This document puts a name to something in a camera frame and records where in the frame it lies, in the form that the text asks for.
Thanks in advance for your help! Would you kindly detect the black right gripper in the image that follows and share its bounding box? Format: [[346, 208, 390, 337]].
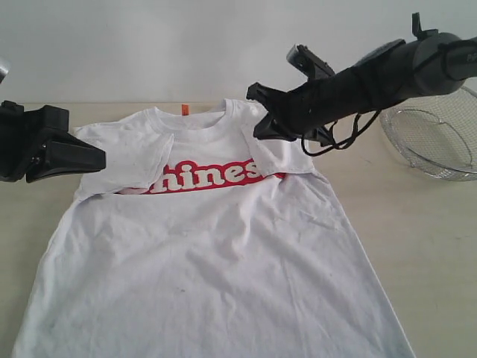
[[246, 67, 373, 142]]

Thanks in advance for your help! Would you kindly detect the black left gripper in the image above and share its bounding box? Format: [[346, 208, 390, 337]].
[[1, 101, 106, 183]]

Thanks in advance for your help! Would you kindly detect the white t-shirt red lettering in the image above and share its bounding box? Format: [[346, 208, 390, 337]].
[[12, 99, 414, 357]]

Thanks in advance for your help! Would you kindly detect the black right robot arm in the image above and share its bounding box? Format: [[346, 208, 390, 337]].
[[247, 13, 476, 144]]

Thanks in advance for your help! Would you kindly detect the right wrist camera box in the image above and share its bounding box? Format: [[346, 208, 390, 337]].
[[286, 44, 335, 81]]

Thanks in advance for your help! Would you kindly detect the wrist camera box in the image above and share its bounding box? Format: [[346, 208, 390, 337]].
[[0, 57, 10, 83], [286, 44, 335, 81]]

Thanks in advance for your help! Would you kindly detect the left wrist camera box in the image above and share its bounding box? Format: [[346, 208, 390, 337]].
[[0, 57, 10, 83]]

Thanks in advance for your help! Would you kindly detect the round wire mesh basket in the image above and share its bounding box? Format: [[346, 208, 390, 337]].
[[379, 87, 476, 181]]

